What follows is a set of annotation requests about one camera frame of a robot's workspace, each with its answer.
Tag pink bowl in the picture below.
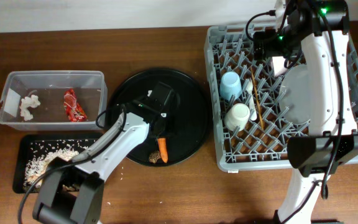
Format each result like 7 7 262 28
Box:
271 57 288 77

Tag orange carrot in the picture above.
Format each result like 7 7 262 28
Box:
157 138 168 163

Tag brown food scrap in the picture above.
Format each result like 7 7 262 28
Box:
149 151 162 164

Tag light blue plastic cup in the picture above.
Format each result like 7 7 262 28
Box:
219 72 242 101

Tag light grey plate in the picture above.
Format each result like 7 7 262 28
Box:
279 64 311 124

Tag wooden chopstick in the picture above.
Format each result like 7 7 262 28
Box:
250 67 265 131

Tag white plastic fork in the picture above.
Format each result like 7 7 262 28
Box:
246 78 257 121

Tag white plastic cup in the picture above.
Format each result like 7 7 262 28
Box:
224 103 250 131

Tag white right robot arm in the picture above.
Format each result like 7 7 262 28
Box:
250 1 358 223

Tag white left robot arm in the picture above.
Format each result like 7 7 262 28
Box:
30 100 177 223

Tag grey dishwasher rack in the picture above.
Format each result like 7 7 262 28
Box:
203 19 358 172

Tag clear plastic waste bin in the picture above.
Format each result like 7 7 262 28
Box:
0 70 108 131

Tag round black tray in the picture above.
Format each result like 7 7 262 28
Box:
104 68 212 167

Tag red snack wrapper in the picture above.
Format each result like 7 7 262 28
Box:
63 89 88 122

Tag rice and peanut scraps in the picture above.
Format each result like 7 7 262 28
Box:
23 139 95 191

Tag crumpled white tissue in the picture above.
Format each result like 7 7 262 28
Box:
19 95 41 121

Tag black rectangular food tray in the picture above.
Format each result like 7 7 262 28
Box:
12 133 102 194

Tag white label in bin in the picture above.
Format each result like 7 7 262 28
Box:
4 88 21 117

